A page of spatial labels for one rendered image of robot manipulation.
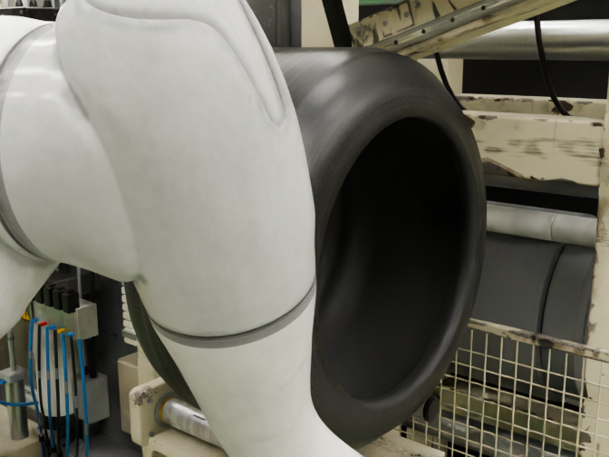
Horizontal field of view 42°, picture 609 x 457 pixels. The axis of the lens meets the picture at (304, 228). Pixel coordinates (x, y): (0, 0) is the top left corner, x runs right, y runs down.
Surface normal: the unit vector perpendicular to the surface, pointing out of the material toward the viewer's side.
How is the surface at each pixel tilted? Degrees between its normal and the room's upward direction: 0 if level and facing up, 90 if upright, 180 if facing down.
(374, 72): 44
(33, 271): 104
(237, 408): 120
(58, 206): 108
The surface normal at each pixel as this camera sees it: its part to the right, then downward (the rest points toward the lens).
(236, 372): 0.07, 0.70
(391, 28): -0.64, 0.18
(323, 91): 0.28, -0.46
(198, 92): 0.39, 0.16
